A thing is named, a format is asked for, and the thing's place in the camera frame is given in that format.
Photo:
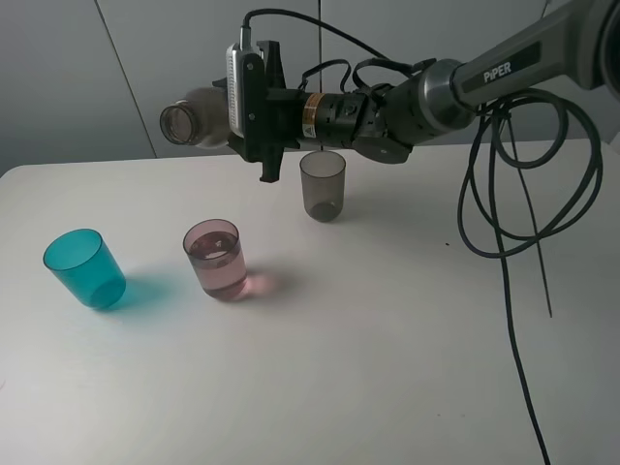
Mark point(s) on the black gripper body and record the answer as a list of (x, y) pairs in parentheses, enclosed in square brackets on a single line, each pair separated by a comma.
[(343, 120)]

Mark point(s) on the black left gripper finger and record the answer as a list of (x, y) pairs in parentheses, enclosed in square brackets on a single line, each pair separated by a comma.
[(272, 156)]

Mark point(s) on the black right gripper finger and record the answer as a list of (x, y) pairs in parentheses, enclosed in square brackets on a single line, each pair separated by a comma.
[(273, 76)]

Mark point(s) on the brown translucent water bottle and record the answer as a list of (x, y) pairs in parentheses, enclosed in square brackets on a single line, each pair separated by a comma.
[(200, 119)]

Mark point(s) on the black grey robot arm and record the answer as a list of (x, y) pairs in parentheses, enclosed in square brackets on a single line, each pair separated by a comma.
[(384, 122)]

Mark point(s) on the grey translucent plastic cup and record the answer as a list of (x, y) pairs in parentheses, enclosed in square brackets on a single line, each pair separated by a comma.
[(323, 184)]

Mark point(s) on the pink translucent plastic cup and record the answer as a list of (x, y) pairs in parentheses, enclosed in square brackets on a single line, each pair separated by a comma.
[(213, 249)]

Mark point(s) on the teal translucent plastic cup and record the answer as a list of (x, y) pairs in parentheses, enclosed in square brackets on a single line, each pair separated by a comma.
[(83, 263)]

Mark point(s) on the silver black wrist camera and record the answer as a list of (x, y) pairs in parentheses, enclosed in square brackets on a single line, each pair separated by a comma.
[(239, 59)]

